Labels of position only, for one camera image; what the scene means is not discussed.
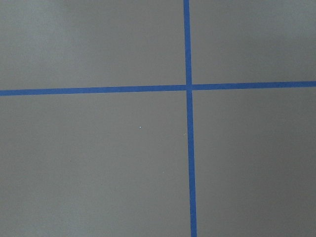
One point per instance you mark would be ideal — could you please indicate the blue tape grid lines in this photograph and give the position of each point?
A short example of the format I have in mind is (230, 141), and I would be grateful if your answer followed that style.
(189, 87)

